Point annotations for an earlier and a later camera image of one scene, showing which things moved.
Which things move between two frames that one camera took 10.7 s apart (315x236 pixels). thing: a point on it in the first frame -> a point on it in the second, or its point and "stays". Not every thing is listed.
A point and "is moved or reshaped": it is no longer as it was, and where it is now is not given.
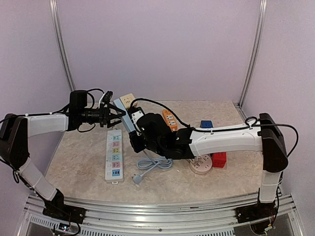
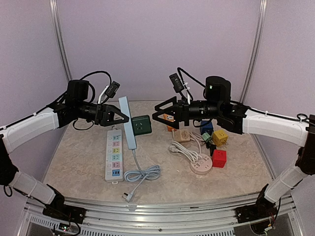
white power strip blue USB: x=114 y=157 stays
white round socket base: x=201 y=164 stays
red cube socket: x=219 y=159 stays
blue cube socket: x=206 y=124 stays
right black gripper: x=136 y=146 -> x=183 y=109
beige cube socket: x=126 y=100 is moved or reshaped
